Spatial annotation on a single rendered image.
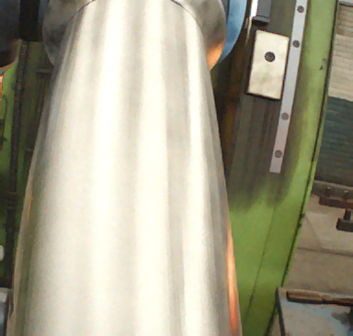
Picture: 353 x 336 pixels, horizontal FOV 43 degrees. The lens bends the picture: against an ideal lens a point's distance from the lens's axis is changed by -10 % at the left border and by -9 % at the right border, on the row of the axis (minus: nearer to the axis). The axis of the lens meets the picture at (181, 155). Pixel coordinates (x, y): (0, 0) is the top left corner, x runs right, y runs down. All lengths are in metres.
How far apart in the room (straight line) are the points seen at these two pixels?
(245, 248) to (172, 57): 1.12
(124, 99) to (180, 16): 0.08
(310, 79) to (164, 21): 1.06
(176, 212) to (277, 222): 1.16
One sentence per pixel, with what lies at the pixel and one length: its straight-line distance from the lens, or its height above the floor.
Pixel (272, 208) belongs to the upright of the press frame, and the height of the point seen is 0.90.
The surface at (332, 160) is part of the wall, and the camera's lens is 7.18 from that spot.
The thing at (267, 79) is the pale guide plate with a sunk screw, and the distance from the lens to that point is 1.22.
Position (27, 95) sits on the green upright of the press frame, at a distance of 1.29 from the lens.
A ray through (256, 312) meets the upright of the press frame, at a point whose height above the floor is 0.57.
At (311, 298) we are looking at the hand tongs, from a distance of 1.11.
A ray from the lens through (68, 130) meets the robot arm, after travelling 0.18.
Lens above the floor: 1.17
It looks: 8 degrees down
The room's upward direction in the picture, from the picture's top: 10 degrees clockwise
